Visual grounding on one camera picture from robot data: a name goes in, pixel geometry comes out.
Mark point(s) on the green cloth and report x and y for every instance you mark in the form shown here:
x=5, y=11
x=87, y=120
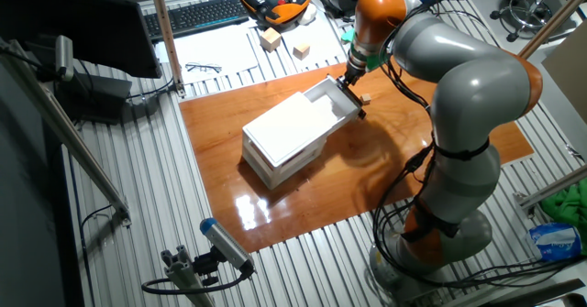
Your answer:
x=568, y=206

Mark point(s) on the glossy orange wooden board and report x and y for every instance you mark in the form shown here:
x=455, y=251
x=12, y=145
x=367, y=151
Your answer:
x=229, y=123

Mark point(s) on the blue white plastic bag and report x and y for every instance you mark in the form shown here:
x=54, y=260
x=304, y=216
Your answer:
x=555, y=242

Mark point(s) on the white plastic drawer cabinet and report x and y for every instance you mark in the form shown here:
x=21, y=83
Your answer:
x=284, y=130

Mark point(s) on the brown cardboard panel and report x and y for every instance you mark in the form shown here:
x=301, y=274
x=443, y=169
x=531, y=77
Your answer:
x=568, y=73

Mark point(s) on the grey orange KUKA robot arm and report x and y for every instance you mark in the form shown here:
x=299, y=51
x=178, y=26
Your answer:
x=477, y=96

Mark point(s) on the plain white paper sheet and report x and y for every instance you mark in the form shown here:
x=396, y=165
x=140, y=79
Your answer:
x=321, y=39

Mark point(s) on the green printed wrist mount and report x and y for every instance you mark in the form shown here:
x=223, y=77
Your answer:
x=373, y=62

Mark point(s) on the aluminium profile camera stand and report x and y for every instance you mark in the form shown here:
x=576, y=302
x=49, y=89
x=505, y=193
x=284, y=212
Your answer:
x=183, y=277

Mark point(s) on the small wooden cube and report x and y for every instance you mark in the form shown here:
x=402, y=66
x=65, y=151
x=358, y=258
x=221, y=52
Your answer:
x=365, y=99

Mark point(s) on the silver grey depth camera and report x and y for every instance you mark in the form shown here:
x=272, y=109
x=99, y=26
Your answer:
x=64, y=57

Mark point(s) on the black computer monitor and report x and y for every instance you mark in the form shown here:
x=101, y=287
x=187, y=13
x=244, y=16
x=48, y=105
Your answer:
x=82, y=27

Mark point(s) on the silver camera with blue cap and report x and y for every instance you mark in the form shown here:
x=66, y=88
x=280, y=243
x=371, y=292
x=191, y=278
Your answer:
x=224, y=243

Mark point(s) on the white lower drawer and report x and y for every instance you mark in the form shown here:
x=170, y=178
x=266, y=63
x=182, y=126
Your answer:
x=293, y=168

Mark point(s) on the printed white paper sheet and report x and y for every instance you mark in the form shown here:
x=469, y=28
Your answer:
x=215, y=50

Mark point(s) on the chrome swivel stool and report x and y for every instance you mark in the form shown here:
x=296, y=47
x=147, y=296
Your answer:
x=527, y=11

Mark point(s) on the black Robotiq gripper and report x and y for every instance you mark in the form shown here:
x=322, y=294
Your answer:
x=356, y=70

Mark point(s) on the black monitor base box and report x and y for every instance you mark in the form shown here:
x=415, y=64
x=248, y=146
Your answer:
x=96, y=96

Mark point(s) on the black rimmed eyeglasses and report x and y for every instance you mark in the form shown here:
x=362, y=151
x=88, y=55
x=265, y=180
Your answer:
x=204, y=67

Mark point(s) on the medium wooden cube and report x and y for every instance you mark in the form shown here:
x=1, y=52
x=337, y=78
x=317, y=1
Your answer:
x=301, y=51

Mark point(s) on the black computer keyboard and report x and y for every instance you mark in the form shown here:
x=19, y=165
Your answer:
x=197, y=16

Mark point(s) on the aluminium frame bar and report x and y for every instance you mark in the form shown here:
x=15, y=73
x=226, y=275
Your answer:
x=550, y=23
x=555, y=187
x=69, y=135
x=166, y=32

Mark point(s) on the white egg shaped object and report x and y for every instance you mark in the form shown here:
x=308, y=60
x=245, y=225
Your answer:
x=308, y=14

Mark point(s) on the large wooden cube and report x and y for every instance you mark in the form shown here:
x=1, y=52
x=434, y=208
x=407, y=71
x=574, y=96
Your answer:
x=270, y=39

